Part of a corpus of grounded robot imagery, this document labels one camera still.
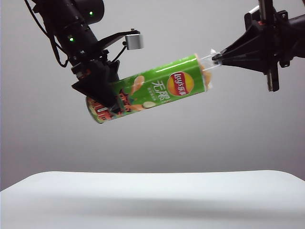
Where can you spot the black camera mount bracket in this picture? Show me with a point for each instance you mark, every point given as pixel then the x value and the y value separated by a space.
pixel 112 38

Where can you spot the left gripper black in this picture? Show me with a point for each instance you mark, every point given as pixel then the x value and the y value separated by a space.
pixel 82 68

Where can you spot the transparent plastic chip tray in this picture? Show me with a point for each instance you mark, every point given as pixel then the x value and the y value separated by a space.
pixel 209 62

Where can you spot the stack of yellow potato chips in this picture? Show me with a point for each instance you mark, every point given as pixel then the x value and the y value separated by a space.
pixel 207 76

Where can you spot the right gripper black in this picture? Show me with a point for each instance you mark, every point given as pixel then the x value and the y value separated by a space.
pixel 274 47

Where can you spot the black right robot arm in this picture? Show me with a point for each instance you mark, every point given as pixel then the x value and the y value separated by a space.
pixel 296 35

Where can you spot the green Lay's chip tube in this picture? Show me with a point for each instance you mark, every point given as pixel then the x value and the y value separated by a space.
pixel 152 88

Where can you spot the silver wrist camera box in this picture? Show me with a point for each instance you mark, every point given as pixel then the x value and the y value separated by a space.
pixel 135 42

